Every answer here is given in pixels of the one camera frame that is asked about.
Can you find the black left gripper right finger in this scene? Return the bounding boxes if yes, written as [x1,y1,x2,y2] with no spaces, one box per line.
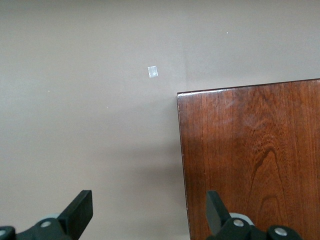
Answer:
[205,190,304,240]

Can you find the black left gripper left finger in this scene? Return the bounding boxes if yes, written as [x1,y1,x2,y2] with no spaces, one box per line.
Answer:
[0,189,94,240]

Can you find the dark brown wooden cabinet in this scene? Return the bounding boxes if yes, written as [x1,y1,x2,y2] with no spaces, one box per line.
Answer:
[176,78,320,240]

